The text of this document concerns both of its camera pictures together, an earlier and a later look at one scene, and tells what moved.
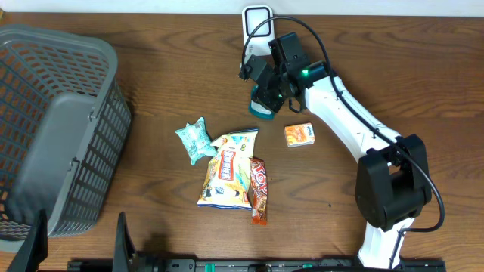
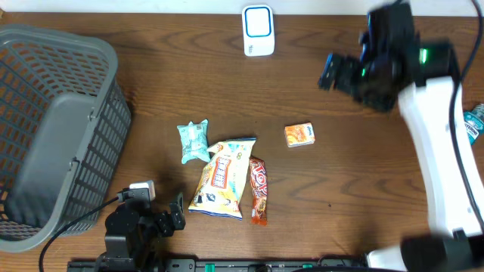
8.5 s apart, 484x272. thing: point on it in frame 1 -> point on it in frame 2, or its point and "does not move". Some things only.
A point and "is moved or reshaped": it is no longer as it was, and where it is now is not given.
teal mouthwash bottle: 257,109 -> 474,122
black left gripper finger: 125,254 -> 165,223
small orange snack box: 299,134 does not move
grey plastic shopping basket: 65,119 does not move
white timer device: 253,15 does not move
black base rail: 255,265 does not move
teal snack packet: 197,140 is moved or reshaped
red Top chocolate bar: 259,180 does not move
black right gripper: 262,97 -> 349,65
